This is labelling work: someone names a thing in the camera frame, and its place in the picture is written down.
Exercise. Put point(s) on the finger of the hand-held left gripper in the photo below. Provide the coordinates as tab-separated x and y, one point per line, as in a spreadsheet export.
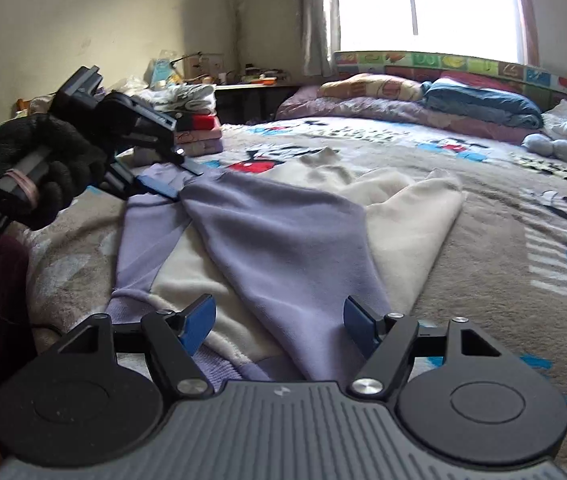
188	166
161	189

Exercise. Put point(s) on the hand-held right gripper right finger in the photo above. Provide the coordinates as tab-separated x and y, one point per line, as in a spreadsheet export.
361	327

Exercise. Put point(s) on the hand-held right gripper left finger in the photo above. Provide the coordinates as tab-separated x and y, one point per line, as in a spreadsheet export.
198	322

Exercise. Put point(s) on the lilac and cream sweatshirt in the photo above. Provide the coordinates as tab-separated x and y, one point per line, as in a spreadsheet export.
283	240

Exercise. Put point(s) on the person's left hand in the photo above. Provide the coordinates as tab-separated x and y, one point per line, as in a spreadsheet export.
58	150

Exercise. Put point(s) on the pink folded garment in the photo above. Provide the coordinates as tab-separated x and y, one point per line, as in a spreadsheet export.
198	136

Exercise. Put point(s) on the white folded garment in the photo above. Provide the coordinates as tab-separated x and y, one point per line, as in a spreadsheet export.
188	97

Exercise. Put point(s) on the dark desk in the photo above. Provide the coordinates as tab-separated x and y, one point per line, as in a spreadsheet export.
253	105

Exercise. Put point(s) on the cluttered side table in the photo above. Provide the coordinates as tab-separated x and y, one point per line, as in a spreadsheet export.
258	77

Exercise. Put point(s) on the cartoon mouse printed blanket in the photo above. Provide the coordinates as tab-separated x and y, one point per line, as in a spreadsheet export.
488	260

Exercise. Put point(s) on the yellow printed pillow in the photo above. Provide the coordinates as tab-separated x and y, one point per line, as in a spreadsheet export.
373	87

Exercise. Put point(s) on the pale curtain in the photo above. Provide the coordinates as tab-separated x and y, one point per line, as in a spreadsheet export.
318	10

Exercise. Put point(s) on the blue folded quilt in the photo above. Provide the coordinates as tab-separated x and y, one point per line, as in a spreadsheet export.
478	100

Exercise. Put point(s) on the pale blue plush toy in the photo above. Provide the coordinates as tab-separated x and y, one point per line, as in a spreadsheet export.
538	142

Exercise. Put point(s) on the maroon pillow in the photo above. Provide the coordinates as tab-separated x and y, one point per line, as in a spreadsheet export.
468	81

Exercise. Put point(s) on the colourful alphabet foam mat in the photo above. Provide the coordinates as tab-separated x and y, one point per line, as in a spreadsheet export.
463	62

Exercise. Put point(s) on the window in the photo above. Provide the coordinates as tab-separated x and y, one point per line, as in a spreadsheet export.
438	5

